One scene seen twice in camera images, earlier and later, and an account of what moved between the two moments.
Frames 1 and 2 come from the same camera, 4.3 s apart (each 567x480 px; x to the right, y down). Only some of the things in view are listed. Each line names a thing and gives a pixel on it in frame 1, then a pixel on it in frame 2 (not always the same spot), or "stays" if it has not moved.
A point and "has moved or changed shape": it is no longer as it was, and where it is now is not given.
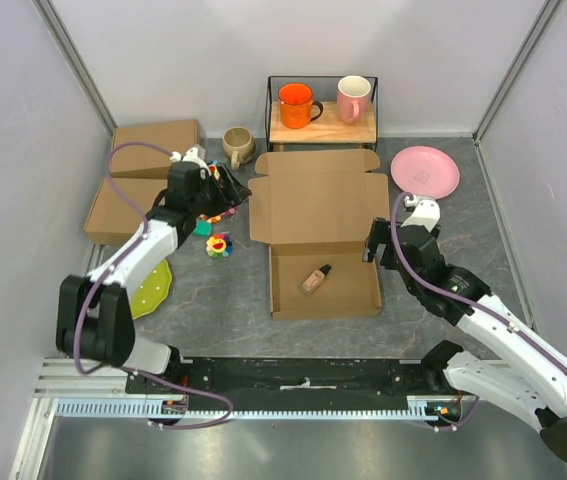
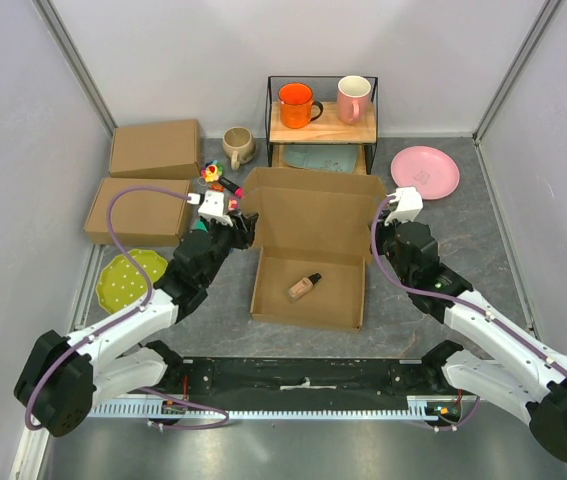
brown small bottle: x=316 y=279 has moved or changed shape
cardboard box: x=144 y=161 stays
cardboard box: x=315 y=213 has moved or changed shape
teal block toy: x=202 y=228 stays
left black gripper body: x=212 y=198 → x=224 y=237
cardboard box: x=113 y=220 stays
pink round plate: x=424 y=171 stays
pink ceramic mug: x=353 y=96 stays
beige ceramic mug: x=238 y=145 stays
